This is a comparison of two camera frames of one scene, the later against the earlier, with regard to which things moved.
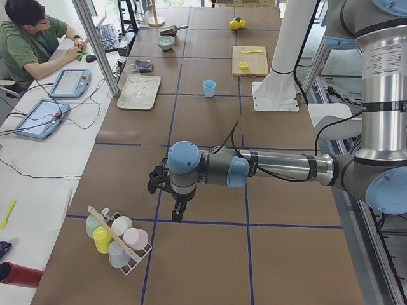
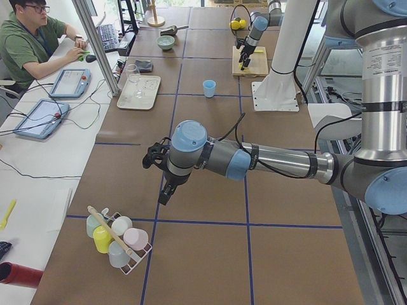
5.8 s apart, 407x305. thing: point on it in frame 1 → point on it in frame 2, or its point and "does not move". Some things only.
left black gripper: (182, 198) → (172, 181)
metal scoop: (172, 30) does not move
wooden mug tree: (155, 21) does not move
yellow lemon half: (243, 65) does not move
